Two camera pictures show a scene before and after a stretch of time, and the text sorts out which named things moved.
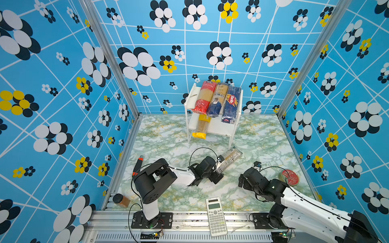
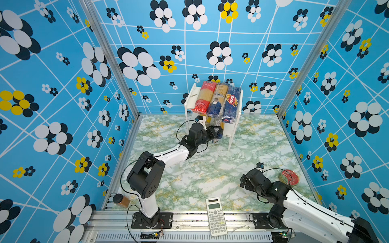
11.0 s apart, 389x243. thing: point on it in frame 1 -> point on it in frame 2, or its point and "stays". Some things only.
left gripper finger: (216, 177) -> (215, 131)
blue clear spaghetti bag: (219, 96) stays
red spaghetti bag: (202, 103) stays
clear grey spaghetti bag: (230, 156) -> (218, 119)
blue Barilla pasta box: (229, 110) stays
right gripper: (240, 178) stays
